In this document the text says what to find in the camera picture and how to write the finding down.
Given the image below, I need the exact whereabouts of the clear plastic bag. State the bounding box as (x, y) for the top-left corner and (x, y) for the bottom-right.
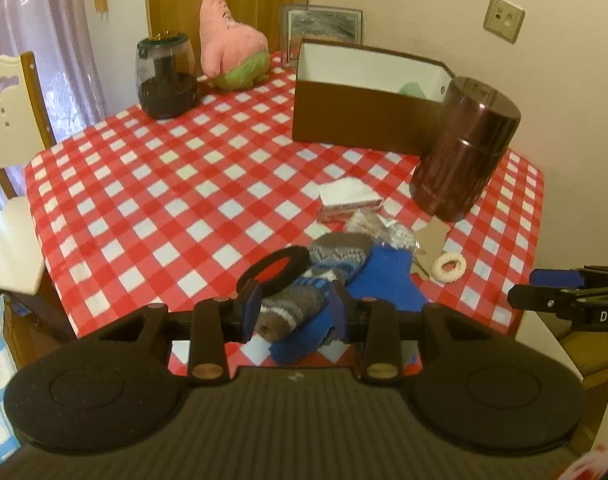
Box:
(344, 209), (421, 252)

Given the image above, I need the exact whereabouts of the framed grey picture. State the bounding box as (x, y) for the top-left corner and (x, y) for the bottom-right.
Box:
(280, 3), (363, 67)

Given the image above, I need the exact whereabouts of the red white checkered tablecloth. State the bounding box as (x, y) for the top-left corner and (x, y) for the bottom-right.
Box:
(25, 56), (543, 337)

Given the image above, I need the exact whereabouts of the wooden chair cream seat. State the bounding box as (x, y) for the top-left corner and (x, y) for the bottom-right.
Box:
(0, 51), (75, 344)

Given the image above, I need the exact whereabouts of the dark glass jar green lid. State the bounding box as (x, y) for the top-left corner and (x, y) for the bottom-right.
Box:
(136, 32), (197, 119)

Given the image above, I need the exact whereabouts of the pink starfish plush toy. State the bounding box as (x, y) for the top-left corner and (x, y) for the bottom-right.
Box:
(200, 0), (270, 91)

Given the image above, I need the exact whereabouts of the grey striped knit sock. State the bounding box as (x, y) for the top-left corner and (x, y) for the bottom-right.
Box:
(255, 232), (374, 342)

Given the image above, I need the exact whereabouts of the beige data wall socket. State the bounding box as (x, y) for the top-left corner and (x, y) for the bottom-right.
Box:
(482, 0), (526, 44)

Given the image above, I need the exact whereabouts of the sheer lilac curtain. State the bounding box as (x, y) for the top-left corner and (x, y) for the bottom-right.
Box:
(0, 0), (108, 231)

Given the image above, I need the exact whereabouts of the black red round disc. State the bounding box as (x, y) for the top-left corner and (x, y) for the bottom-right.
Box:
(235, 246), (310, 297)

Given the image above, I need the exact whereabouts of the brown cylindrical canister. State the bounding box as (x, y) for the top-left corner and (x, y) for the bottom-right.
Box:
(409, 76), (520, 222)

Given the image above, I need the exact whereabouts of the brown cardboard box white inside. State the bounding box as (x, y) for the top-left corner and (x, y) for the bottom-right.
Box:
(292, 39), (455, 156)

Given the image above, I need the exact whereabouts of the white red tissue packet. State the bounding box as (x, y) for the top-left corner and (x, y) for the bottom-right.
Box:
(317, 177), (383, 221)

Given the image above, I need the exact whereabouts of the green cloth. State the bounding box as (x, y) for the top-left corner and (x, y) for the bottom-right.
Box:
(398, 81), (426, 100)

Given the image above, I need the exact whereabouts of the brown cardboard tag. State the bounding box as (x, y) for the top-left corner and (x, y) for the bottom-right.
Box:
(411, 217), (450, 280)

